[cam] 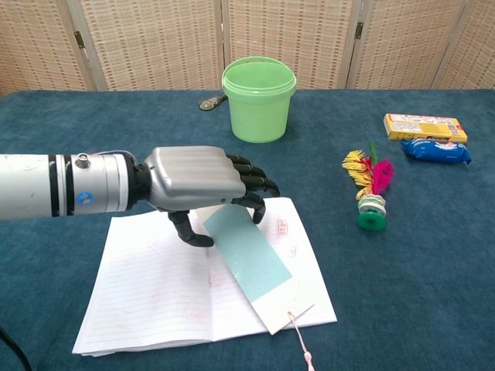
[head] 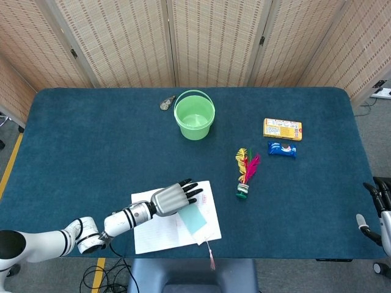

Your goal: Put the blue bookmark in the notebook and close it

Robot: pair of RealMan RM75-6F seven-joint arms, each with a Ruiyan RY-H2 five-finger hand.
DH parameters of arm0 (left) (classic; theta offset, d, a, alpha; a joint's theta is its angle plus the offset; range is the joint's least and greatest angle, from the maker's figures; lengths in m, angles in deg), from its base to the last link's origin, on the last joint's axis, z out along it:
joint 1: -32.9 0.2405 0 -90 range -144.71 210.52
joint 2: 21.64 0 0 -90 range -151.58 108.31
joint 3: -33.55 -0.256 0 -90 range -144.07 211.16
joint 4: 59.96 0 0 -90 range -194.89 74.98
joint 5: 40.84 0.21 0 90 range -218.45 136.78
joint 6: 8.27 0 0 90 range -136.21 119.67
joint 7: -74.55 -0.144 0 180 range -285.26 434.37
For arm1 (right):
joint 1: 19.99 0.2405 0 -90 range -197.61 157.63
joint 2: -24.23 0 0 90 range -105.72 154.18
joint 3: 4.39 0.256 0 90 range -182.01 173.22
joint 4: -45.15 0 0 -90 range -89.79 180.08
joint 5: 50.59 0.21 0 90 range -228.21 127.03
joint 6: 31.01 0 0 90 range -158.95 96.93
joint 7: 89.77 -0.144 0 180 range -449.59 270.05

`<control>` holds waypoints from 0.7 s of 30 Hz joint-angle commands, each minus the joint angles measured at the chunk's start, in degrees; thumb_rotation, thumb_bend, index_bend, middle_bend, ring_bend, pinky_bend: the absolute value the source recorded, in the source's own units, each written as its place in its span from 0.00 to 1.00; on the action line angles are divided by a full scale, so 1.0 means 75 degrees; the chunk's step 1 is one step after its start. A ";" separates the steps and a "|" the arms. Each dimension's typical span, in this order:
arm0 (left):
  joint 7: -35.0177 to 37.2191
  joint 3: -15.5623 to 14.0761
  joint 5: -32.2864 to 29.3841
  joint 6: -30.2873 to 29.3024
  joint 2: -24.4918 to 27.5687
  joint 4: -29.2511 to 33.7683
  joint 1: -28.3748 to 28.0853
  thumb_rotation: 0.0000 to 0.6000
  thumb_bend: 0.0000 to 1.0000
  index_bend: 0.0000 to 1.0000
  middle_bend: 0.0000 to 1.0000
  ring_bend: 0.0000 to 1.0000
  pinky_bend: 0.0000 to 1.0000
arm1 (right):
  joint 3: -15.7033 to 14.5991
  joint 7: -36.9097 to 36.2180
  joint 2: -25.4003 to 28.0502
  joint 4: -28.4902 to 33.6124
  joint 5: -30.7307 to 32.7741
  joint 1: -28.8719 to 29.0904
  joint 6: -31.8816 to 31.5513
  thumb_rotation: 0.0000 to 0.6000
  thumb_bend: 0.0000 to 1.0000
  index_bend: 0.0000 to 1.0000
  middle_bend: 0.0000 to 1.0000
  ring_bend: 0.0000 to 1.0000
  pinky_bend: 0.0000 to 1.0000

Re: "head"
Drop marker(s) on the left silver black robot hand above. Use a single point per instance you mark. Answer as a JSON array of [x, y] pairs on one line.
[[169, 200]]

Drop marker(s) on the white paper notebook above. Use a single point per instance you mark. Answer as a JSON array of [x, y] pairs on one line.
[[159, 235]]

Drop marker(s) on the light blue tasselled bookmark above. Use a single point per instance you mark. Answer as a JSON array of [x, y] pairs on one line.
[[192, 221]]

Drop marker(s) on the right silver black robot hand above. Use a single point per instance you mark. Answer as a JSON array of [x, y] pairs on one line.
[[385, 226]]

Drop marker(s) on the black caster wheel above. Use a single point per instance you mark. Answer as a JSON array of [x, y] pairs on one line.
[[378, 268]]

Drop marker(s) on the green plastic bucket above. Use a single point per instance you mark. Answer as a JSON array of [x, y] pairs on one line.
[[194, 119]]

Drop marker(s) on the dark blue tablecloth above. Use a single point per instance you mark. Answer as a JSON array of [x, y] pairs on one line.
[[91, 137]]

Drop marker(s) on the white power strip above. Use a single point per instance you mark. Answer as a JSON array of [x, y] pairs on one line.
[[382, 93]]

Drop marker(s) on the woven folding screen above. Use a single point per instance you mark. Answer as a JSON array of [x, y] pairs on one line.
[[122, 39]]

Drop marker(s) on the yellow cardboard box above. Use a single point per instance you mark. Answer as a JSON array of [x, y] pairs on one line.
[[282, 129]]

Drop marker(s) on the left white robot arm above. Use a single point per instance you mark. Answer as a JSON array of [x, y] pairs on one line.
[[122, 222]]

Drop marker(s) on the blue cookie packet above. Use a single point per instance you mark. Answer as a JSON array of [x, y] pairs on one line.
[[281, 150]]

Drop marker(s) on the dark blue robot torso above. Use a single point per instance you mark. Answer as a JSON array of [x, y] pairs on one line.
[[192, 274]]

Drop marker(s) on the colourful feather shuttlecock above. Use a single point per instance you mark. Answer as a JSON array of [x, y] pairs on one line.
[[246, 171]]

